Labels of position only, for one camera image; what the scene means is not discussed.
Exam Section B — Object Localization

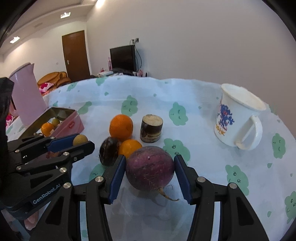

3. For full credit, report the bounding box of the pink tin box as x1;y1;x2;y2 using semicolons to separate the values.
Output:
20;107;84;138

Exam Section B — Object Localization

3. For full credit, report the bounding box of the large orange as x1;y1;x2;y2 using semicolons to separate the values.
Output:
109;114;133;141

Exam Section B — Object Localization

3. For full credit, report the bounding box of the pink kettle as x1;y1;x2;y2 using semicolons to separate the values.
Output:
9;62;47;127

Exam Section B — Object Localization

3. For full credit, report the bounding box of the black television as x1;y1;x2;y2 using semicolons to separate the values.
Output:
109;45;137;72

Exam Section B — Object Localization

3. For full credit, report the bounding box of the small tan longan fruit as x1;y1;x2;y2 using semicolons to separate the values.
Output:
51;118;60;127

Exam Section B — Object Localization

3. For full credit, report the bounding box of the white enamel mug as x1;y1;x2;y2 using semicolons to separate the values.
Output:
214;83;266;151

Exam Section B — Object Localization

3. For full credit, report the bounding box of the small sugarcane stub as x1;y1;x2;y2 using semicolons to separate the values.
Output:
140;114;164;143

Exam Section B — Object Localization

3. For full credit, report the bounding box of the orange brown sofa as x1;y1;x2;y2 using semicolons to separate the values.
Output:
37;71;71;88

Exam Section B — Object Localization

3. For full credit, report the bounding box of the purple round radish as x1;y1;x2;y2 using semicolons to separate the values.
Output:
125;146;175;201

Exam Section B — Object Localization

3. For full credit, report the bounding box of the person's left hand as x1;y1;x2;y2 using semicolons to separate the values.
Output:
24;211;39;230

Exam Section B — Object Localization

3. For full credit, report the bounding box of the brown wooden door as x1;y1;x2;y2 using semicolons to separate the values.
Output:
62;30;90;82

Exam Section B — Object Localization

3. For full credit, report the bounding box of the small middle orange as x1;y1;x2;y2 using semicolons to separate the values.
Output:
118;139;142;158

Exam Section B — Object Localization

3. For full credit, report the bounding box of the dark purple passion fruit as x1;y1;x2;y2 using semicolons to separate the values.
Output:
99;137;120;166

